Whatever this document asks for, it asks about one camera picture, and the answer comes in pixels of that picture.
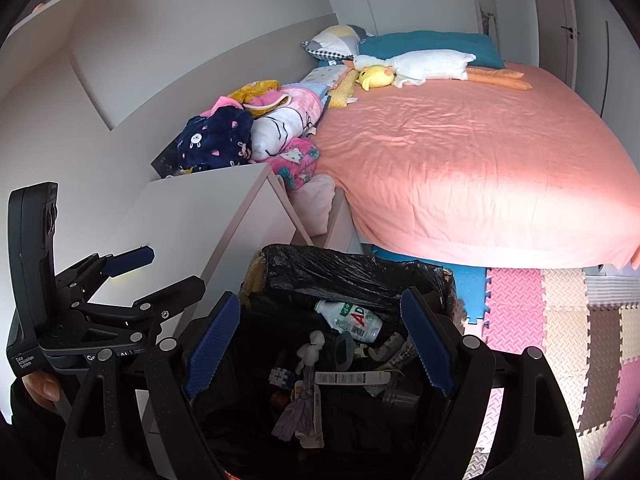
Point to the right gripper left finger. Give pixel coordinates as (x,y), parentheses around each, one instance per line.
(104,436)

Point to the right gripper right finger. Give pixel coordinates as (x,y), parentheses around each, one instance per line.
(535,436)

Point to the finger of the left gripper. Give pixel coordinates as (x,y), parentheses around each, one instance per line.
(165,303)
(96,269)

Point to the purple plastic bag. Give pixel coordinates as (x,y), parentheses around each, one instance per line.
(297,418)

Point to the white green AD bottle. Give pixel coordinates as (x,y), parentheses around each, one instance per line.
(362,324)

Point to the purple orange foam cube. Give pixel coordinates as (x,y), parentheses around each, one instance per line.
(279,377)

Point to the white tissue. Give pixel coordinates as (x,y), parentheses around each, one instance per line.
(308,354)

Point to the white long cardboard box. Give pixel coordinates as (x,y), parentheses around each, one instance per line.
(376,378)

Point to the teal tape dispenser packaging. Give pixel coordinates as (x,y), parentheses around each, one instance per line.
(344,351)

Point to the black trash bag bin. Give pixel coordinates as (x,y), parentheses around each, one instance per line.
(370,432)

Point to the person's left hand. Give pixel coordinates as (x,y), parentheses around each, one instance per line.
(43,388)

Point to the grey bedside table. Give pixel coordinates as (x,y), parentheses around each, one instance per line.
(211,224)

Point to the colourful foam floor mat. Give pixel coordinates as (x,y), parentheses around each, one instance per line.
(587,323)

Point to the navy patterned fleece blanket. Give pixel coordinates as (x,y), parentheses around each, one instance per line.
(218,141)

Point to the pink white clothes pile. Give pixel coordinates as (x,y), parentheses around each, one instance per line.
(283,115)

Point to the pink bed sheet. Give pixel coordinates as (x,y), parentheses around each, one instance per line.
(482,175)

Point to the yellow polka dot cushion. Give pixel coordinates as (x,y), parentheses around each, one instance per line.
(343,93)

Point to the yellow duck plush toy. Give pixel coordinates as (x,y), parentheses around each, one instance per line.
(375,76)

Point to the patchwork checkered pillow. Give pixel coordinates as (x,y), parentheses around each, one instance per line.
(336,43)

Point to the teal pillow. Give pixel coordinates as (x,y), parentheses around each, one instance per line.
(397,43)

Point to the black wall socket panel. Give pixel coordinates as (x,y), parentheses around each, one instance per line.
(166,164)

